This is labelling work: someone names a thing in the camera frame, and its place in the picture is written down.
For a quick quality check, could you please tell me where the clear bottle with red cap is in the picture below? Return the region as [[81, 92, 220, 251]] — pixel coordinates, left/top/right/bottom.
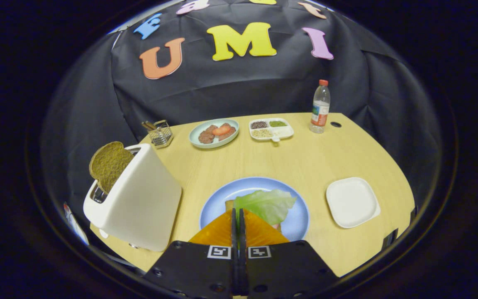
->
[[309, 79, 331, 134]]

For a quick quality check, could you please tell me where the brown meat patty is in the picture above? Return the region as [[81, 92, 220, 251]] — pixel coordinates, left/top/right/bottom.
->
[[198, 125, 218, 145], [218, 123, 237, 142]]

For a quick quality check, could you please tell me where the pale green round plate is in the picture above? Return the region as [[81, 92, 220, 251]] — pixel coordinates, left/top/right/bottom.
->
[[188, 118, 240, 149]]

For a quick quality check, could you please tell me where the green lettuce leaf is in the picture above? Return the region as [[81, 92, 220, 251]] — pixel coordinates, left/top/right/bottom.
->
[[234, 189, 297, 225]]

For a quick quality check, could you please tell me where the white toaster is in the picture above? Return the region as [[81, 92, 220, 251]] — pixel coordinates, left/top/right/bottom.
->
[[83, 143, 183, 252]]

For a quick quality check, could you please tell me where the blue round plate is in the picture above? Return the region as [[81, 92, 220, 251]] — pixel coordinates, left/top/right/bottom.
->
[[200, 177, 310, 242]]

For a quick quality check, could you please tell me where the white square plate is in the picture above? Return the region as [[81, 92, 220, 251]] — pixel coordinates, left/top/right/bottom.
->
[[326, 177, 381, 229]]

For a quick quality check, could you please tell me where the white divided dish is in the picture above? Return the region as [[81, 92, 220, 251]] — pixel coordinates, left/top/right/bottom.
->
[[249, 118, 295, 142]]

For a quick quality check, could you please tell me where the wire mesh utensil basket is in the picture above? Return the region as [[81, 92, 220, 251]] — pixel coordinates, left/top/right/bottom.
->
[[141, 120, 174, 149]]

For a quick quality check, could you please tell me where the brown bread slice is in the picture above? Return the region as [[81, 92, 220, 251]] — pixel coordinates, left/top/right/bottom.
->
[[89, 141, 136, 194]]

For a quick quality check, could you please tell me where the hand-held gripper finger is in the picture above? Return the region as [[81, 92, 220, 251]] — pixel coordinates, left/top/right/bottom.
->
[[143, 208, 240, 299], [239, 208, 340, 299]]

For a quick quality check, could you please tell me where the black backdrop cloth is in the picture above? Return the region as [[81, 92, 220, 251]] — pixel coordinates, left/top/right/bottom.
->
[[40, 0, 443, 233]]

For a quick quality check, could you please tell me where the black table edge clamp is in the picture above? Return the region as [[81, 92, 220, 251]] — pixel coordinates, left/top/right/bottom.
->
[[381, 228, 399, 251]]

